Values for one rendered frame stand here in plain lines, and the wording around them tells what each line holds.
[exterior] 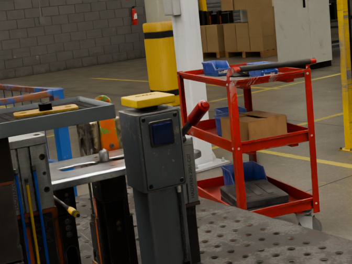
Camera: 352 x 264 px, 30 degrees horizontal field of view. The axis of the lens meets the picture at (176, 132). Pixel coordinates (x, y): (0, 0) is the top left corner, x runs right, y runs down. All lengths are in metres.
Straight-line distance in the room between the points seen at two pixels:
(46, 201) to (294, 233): 0.79
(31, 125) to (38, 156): 0.21
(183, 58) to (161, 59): 3.11
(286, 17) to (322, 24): 0.63
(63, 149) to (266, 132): 1.02
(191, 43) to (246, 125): 1.92
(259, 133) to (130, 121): 2.42
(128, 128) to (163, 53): 7.27
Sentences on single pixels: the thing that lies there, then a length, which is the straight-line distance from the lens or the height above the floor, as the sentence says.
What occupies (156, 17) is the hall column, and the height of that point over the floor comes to 1.17.
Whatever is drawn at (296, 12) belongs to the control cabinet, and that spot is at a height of 0.96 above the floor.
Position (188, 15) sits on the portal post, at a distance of 5.08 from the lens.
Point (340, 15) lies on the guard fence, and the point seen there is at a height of 1.07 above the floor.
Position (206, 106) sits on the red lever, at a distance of 1.00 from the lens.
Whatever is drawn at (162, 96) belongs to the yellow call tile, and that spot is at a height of 1.16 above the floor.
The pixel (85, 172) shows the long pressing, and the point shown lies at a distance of 1.22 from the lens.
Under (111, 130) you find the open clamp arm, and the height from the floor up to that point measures 1.03.
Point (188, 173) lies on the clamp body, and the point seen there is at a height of 1.00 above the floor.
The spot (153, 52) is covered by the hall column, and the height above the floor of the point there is 0.74.
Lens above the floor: 1.28
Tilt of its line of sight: 11 degrees down
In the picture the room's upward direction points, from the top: 6 degrees counter-clockwise
